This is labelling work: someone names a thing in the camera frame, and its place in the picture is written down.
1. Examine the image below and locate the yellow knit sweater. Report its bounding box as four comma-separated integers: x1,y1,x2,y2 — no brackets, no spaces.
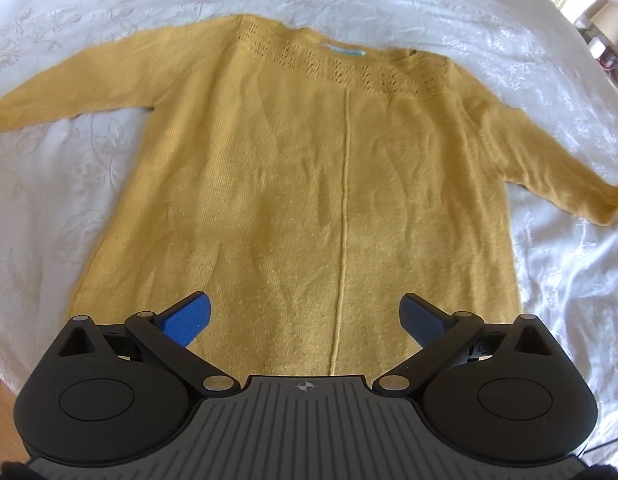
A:
0,14,618,378

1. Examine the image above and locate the right bedside lamp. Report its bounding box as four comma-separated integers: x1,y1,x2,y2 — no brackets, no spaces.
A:
590,0,618,46

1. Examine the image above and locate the white embroidered bedspread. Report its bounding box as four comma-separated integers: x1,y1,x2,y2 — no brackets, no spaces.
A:
0,0,618,466

